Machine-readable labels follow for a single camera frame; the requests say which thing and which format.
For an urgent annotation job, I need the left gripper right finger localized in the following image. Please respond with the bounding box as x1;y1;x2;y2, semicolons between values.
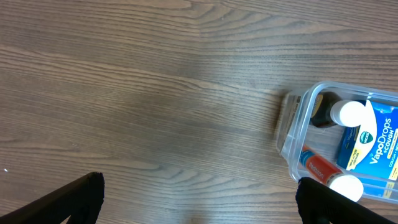
295;177;394;224

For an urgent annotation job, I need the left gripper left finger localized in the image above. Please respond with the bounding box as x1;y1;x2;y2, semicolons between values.
1;172;105;224

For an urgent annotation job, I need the orange bottle white cap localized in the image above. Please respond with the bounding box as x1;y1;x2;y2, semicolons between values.
300;145;364;202

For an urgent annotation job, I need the blue Vicks VapoDrops box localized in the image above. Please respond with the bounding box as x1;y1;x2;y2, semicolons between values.
336;100;397;180

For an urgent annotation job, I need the black bottle white cap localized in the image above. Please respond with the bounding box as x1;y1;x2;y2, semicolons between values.
310;91;366;128

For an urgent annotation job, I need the clear plastic container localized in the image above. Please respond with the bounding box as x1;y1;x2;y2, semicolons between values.
277;81;397;203

